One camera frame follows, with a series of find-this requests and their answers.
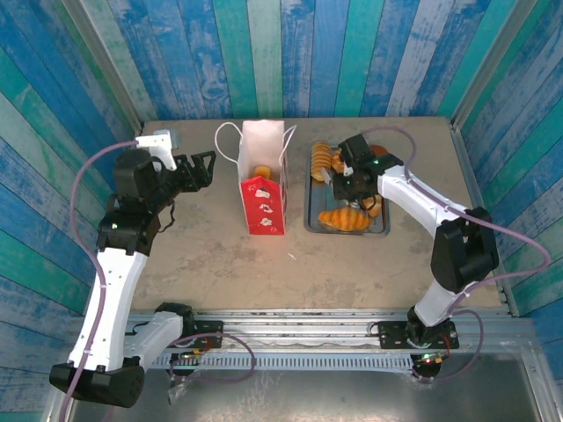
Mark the small right control board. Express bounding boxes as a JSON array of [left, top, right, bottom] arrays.
[[413, 349, 450, 367]]

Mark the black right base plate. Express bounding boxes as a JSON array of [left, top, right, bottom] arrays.
[[377, 319, 461, 351]]

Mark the small control board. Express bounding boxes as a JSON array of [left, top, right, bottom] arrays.
[[169, 349, 208, 367], [413, 349, 450, 367]]

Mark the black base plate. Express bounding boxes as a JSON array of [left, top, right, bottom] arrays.
[[377, 319, 461, 351], [175, 319, 225, 350]]

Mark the small left control board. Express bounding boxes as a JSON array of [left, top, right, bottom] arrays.
[[169, 349, 208, 367]]

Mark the striped fake croissant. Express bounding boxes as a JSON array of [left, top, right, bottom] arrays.
[[317, 207, 372, 233]]

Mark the small tan fake bread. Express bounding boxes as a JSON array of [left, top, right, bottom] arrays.
[[362, 193, 384, 219]]

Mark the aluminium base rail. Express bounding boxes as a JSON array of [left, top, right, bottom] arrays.
[[127, 307, 533, 353]]

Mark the metal baking tray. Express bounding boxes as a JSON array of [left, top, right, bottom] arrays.
[[303, 142, 391, 237]]

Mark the steel front panel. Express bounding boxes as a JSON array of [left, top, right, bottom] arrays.
[[43, 351, 556, 422]]

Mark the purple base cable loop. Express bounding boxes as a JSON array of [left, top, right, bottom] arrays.
[[168, 331, 257, 384]]

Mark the red and white paper bag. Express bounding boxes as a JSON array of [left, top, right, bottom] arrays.
[[214, 118, 298, 237]]

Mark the clear plastic scrap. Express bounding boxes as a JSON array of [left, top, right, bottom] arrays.
[[165, 368, 201, 406]]

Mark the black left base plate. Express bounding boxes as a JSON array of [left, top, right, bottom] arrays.
[[175, 319, 225, 350]]

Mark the aluminium frame post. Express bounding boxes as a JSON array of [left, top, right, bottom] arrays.
[[449, 0, 530, 131], [60, 0, 145, 135]]

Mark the white slotted cable duct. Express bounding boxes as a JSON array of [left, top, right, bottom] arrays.
[[149, 351, 417, 374]]

